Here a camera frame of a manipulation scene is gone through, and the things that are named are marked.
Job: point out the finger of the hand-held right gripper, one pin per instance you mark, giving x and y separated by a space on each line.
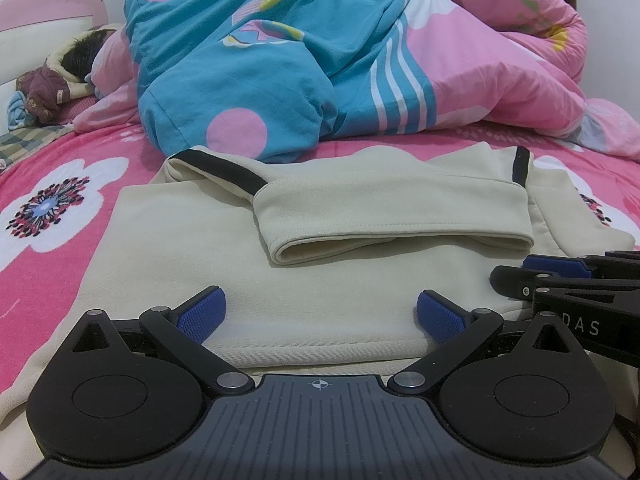
515 282
555 265

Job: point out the light blue cloth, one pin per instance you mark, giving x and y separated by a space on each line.
20 112

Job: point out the pink and white headboard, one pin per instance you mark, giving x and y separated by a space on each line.
30 35

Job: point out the cream zip jacket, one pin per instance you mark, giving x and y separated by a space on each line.
325 220

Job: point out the blue and pink quilt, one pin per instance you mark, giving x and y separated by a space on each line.
300 60

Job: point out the checked pillow cloth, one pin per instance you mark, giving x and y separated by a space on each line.
30 140

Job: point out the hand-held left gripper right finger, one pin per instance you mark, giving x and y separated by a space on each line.
440 315

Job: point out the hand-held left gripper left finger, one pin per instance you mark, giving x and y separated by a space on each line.
202 310

